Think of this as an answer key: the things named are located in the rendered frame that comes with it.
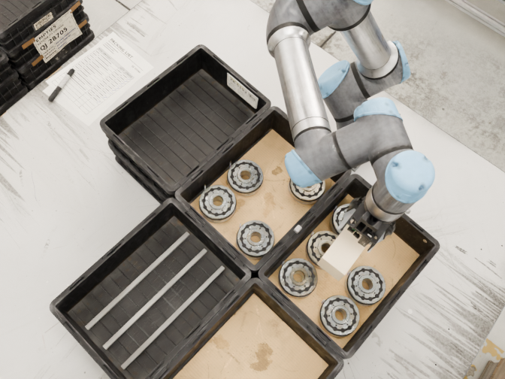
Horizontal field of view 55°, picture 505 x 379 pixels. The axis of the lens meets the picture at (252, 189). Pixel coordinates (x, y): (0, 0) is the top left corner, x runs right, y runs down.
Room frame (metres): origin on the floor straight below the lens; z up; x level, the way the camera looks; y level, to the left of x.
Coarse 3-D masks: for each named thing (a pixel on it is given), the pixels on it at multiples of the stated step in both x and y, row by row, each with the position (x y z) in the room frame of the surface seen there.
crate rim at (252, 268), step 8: (272, 112) 0.75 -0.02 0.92; (280, 112) 0.76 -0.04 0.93; (256, 120) 0.72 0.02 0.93; (288, 120) 0.73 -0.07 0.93; (248, 128) 0.69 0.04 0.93; (240, 136) 0.66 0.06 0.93; (232, 144) 0.63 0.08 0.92; (224, 152) 0.61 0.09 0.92; (216, 160) 0.57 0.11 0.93; (208, 168) 0.54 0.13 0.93; (192, 176) 0.51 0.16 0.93; (200, 176) 0.52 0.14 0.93; (344, 176) 0.59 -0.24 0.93; (184, 184) 0.49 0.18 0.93; (336, 184) 0.57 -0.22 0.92; (176, 192) 0.46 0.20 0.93; (328, 192) 0.54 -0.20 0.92; (184, 200) 0.44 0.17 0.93; (320, 200) 0.51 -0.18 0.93; (192, 208) 0.42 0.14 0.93; (312, 208) 0.48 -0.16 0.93; (200, 216) 0.41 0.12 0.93; (304, 216) 0.46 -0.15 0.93; (208, 224) 0.39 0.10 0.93; (296, 224) 0.43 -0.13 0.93; (216, 232) 0.37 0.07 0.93; (288, 232) 0.40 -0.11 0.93; (224, 240) 0.35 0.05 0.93; (280, 240) 0.38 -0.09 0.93; (232, 248) 0.34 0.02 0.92; (272, 248) 0.36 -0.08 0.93; (240, 256) 0.32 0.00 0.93; (264, 256) 0.33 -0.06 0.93; (248, 264) 0.30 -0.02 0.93; (256, 264) 0.31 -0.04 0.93; (264, 264) 0.31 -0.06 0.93
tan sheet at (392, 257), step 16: (336, 208) 0.54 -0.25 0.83; (320, 224) 0.48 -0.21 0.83; (304, 240) 0.43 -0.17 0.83; (384, 240) 0.47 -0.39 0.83; (400, 240) 0.47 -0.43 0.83; (304, 256) 0.38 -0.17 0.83; (368, 256) 0.41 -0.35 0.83; (384, 256) 0.42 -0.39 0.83; (400, 256) 0.43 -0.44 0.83; (416, 256) 0.44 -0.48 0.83; (320, 272) 0.34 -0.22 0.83; (384, 272) 0.37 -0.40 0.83; (400, 272) 0.38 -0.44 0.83; (320, 288) 0.30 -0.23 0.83; (336, 288) 0.31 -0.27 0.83; (368, 288) 0.32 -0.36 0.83; (304, 304) 0.25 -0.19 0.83; (320, 304) 0.26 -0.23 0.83
